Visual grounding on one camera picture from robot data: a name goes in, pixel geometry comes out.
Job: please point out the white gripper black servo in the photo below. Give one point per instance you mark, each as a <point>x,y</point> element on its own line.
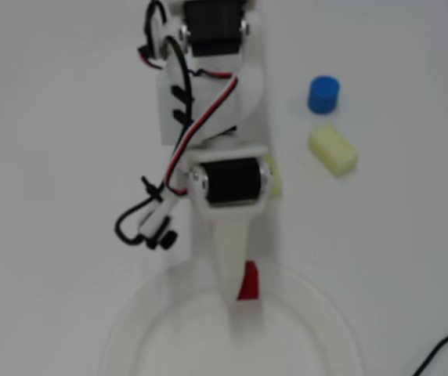
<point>229,181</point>

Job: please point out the blue cylinder block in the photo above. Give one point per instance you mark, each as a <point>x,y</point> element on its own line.
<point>323,95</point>

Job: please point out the red cube block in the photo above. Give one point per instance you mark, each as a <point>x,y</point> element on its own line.
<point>250,284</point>

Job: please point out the pale yellow foam block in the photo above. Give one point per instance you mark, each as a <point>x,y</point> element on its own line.
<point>331,150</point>
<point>275,188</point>

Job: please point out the small black white gripper camera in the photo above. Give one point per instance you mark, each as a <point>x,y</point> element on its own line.
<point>160,229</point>

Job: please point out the white paper plate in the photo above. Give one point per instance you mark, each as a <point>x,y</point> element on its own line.
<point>161,325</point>

